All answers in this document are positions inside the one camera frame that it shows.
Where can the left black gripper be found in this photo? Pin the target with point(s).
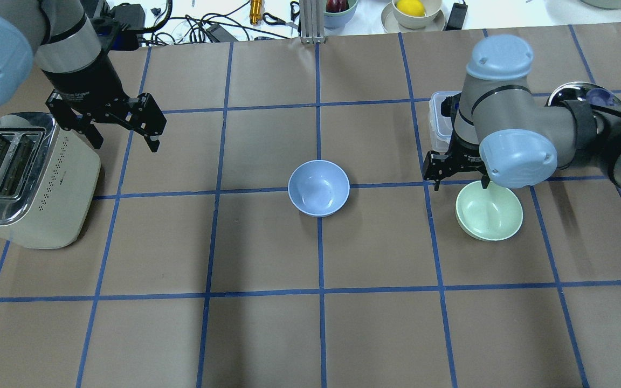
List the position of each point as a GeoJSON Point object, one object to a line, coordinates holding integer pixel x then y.
{"type": "Point", "coordinates": [85, 82]}

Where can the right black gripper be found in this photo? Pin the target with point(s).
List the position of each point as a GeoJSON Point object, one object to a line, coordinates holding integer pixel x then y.
{"type": "Point", "coordinates": [464, 152]}

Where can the green bowl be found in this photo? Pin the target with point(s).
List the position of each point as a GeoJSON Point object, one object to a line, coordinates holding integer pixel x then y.
{"type": "Point", "coordinates": [493, 213]}

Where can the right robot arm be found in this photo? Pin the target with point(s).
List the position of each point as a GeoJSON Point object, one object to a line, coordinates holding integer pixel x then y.
{"type": "Point", "coordinates": [500, 131]}

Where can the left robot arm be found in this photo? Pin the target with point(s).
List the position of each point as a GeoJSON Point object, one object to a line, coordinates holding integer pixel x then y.
{"type": "Point", "coordinates": [72, 50]}

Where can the cream bowl with lemon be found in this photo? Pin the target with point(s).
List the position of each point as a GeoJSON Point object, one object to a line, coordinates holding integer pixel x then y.
{"type": "Point", "coordinates": [410, 16]}

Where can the blue bowl with fruit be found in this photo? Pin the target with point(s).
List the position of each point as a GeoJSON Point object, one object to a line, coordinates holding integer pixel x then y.
{"type": "Point", "coordinates": [338, 13]}

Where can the clear plastic food container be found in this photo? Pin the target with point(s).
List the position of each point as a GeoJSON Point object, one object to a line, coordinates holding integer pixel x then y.
{"type": "Point", "coordinates": [440, 124]}

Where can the cream and chrome toaster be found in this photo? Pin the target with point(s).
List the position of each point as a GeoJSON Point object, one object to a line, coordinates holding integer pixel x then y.
{"type": "Point", "coordinates": [48, 177]}

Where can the dark blue saucepan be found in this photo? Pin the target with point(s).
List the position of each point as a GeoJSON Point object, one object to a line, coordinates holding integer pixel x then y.
{"type": "Point", "coordinates": [597, 112]}

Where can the black power adapter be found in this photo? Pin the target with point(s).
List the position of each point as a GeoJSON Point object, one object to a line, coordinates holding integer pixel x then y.
{"type": "Point", "coordinates": [457, 16]}

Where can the yellow handled tool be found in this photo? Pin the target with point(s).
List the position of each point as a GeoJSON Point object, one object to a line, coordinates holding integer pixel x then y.
{"type": "Point", "coordinates": [256, 11]}

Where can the aluminium frame post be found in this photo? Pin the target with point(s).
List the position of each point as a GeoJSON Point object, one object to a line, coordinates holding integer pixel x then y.
{"type": "Point", "coordinates": [312, 22]}

